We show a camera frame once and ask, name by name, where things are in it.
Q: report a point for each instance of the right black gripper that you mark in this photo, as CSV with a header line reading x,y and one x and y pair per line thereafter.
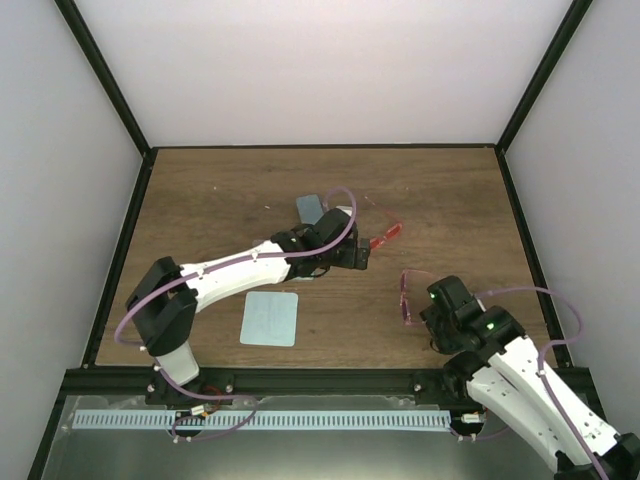
x,y
448,346

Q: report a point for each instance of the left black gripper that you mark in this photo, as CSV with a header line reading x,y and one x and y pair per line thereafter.
x,y
348,261

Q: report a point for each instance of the green glasses case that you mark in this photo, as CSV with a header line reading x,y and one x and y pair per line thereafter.
x,y
278,268

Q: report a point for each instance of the pink sunglasses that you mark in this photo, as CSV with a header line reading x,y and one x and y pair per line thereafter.
x,y
414,294

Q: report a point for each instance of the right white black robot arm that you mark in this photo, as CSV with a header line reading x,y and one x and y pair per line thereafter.
x,y
496,364

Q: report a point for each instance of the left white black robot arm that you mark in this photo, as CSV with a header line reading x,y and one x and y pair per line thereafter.
x,y
163,305

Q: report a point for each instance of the red sunglasses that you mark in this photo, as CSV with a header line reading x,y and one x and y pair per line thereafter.
x,y
393,231

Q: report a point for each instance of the closed blue-grey glasses case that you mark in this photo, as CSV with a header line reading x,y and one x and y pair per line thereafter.
x,y
310,208

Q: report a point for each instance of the left light blue cloth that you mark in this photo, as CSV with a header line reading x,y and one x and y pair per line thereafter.
x,y
269,319

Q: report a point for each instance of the light blue slotted cable duct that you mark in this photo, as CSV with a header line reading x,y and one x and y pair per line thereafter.
x,y
422,421

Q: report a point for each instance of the black aluminium frame rail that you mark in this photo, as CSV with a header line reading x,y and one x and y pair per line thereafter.
x,y
120,380

